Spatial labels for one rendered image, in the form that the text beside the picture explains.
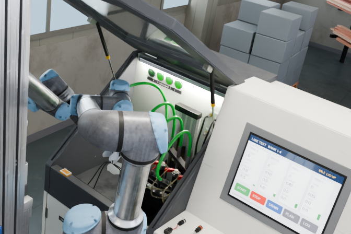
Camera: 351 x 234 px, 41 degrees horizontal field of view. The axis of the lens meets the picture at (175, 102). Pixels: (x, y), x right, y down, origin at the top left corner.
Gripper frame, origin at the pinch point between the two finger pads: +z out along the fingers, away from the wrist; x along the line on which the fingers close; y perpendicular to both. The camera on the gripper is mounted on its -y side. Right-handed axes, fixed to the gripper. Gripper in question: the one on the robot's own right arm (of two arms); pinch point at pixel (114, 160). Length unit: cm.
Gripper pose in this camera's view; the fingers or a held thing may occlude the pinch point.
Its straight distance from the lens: 195.3
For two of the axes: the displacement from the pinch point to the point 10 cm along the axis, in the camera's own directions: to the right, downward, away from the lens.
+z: -1.6, 9.0, 4.0
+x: 7.7, 3.7, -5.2
